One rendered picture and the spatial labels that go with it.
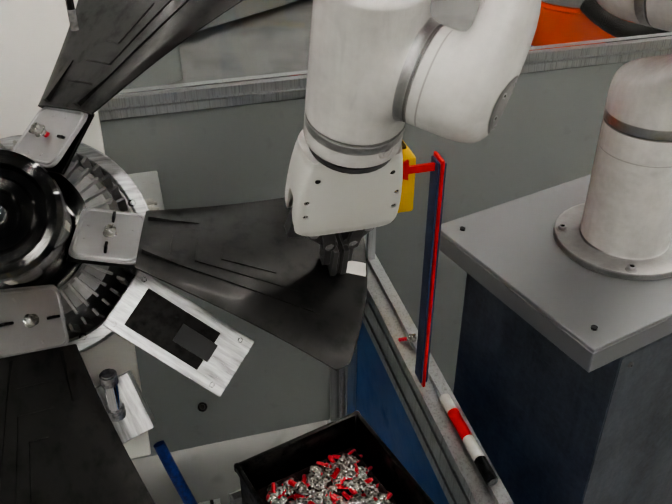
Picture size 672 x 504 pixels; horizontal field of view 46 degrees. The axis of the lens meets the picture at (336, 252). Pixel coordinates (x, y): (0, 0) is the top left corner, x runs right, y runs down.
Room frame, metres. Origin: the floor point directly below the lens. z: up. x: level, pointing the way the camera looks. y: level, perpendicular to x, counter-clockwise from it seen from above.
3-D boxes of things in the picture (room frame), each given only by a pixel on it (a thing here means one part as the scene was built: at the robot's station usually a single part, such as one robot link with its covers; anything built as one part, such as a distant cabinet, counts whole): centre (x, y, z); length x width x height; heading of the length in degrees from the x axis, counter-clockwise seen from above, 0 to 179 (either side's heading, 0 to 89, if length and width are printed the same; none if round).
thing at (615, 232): (0.94, -0.41, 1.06); 0.19 x 0.19 x 0.18
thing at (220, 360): (0.71, 0.18, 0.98); 0.20 x 0.16 x 0.20; 15
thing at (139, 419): (0.66, 0.26, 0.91); 0.12 x 0.08 x 0.12; 15
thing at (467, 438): (0.66, -0.16, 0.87); 0.14 x 0.01 x 0.01; 17
